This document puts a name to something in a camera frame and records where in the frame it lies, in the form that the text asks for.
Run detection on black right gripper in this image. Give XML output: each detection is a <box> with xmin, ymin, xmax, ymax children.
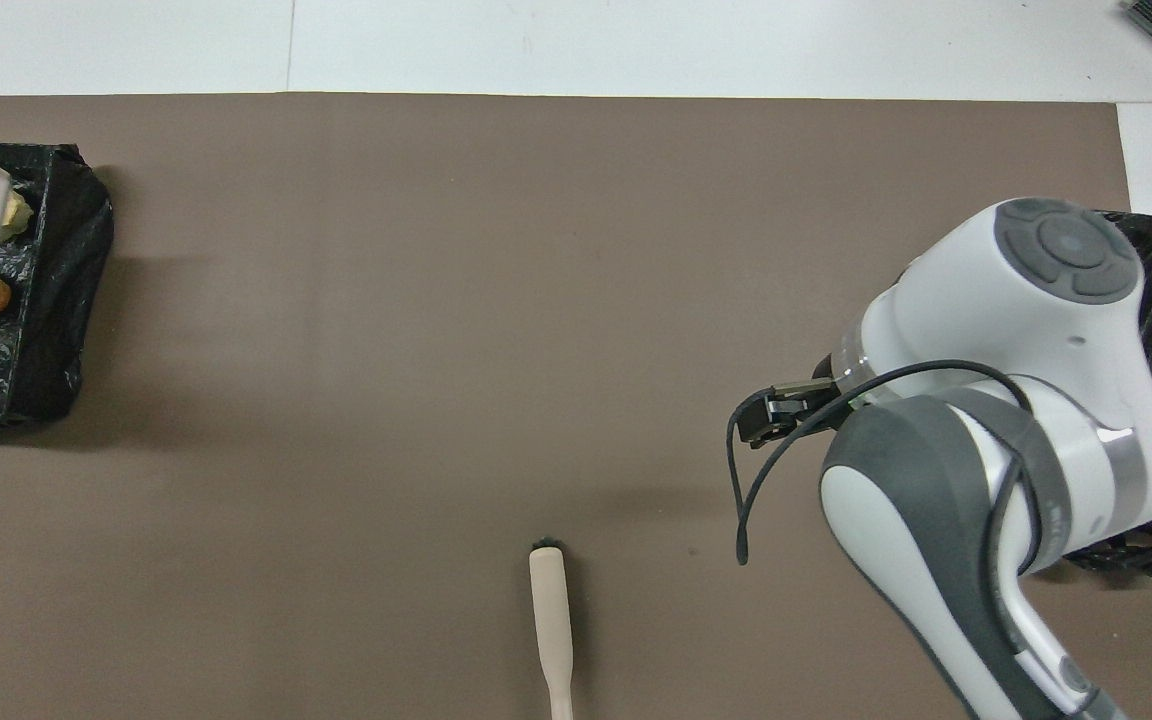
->
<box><xmin>739</xmin><ymin>355</ymin><xmax>842</xmax><ymax>446</ymax></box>

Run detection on beige hand brush black bristles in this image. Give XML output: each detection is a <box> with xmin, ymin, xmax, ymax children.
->
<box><xmin>528</xmin><ymin>540</ymin><xmax>575</xmax><ymax>720</ymax></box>

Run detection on orange striped bread roll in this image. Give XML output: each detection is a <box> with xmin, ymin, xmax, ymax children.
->
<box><xmin>0</xmin><ymin>190</ymin><xmax>35</xmax><ymax>243</ymax></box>

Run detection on brown paper table mat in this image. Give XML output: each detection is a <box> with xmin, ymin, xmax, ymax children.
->
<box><xmin>0</xmin><ymin>93</ymin><xmax>1152</xmax><ymax>720</ymax></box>

